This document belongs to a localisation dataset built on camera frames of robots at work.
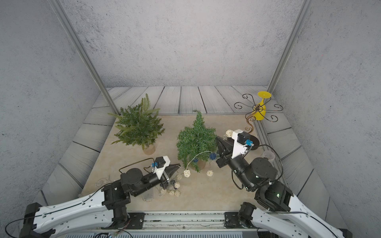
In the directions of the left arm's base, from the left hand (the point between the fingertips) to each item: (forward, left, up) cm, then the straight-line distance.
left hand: (180, 167), depth 63 cm
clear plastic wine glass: (+11, -46, -11) cm, 49 cm away
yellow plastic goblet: (+30, -42, +4) cm, 51 cm away
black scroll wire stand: (+33, -31, +5) cm, 45 cm away
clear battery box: (-3, +19, -27) cm, 33 cm away
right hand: (+4, -14, +14) cm, 20 cm away
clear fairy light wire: (+5, +47, -26) cm, 54 cm away
